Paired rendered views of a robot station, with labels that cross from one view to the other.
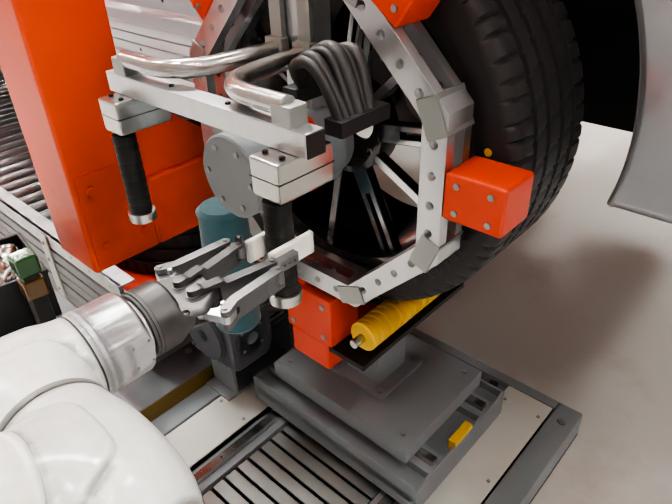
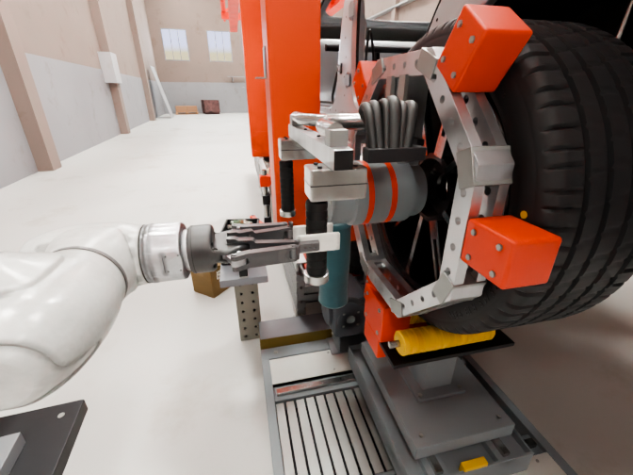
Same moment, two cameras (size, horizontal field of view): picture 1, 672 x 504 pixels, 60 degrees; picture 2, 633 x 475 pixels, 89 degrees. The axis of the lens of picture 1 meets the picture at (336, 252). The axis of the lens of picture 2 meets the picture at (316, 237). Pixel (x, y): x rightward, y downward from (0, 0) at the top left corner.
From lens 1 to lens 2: 33 cm
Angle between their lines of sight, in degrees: 30
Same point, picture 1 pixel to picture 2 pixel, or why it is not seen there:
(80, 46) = not seen: hidden behind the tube
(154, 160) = not seen: hidden behind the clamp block
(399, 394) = (434, 405)
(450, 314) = (520, 371)
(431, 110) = (465, 161)
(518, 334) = (579, 416)
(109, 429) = (49, 276)
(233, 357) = (335, 326)
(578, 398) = not seen: outside the picture
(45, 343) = (113, 229)
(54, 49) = (285, 120)
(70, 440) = (12, 269)
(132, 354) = (164, 259)
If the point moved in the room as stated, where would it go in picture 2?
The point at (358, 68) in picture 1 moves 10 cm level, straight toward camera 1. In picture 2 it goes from (407, 117) to (376, 121)
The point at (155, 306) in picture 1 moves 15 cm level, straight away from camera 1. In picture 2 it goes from (194, 237) to (238, 204)
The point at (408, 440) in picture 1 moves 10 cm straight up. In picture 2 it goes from (422, 442) to (428, 417)
